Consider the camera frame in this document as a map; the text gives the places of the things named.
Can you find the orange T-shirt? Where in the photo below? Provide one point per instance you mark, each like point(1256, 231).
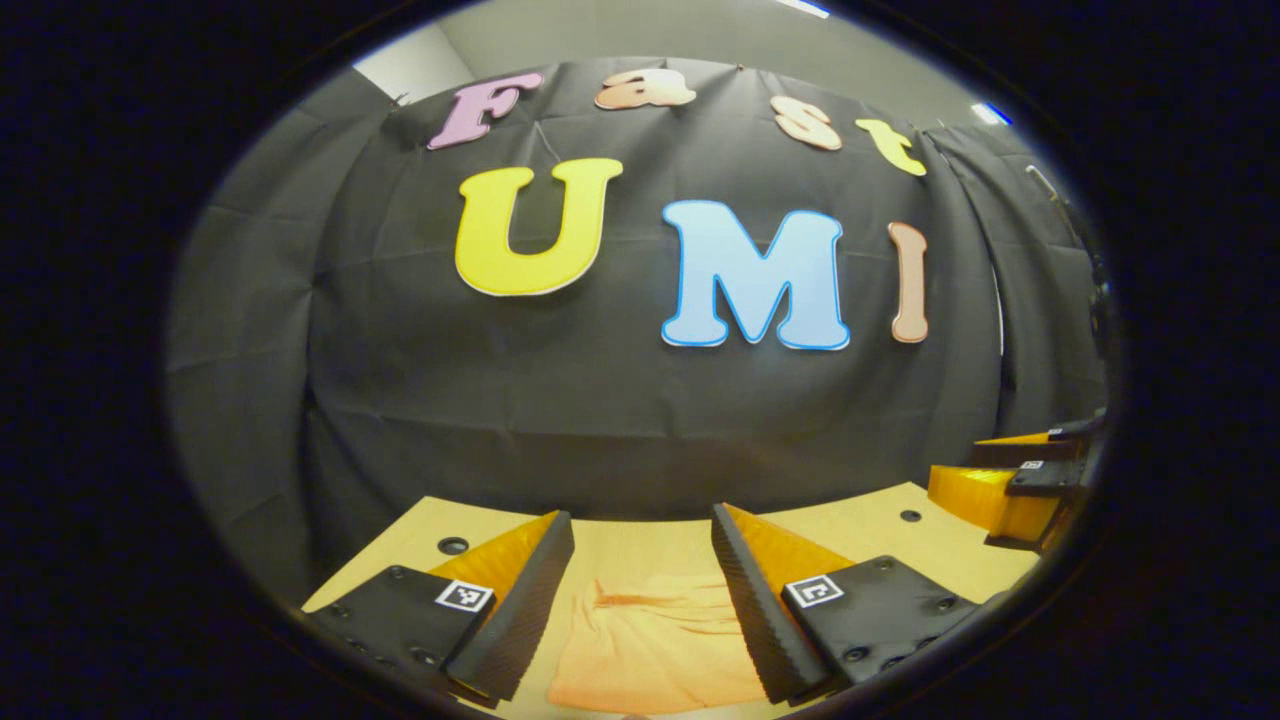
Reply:
point(650, 650)

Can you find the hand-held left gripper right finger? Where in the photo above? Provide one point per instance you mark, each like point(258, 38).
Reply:
point(755, 620)

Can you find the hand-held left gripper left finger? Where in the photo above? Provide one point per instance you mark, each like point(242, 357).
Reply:
point(520, 620)

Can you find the long ceiling light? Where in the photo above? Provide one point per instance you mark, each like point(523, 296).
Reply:
point(805, 8)

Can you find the grey metal bar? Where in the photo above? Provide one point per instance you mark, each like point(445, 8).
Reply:
point(1045, 183)

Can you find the black backdrop cloth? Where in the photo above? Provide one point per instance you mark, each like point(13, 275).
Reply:
point(600, 420)

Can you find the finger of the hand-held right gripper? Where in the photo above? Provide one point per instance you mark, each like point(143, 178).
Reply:
point(1040, 452)
point(985, 500)

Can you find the short ceiling light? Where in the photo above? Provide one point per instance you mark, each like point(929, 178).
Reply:
point(992, 113)

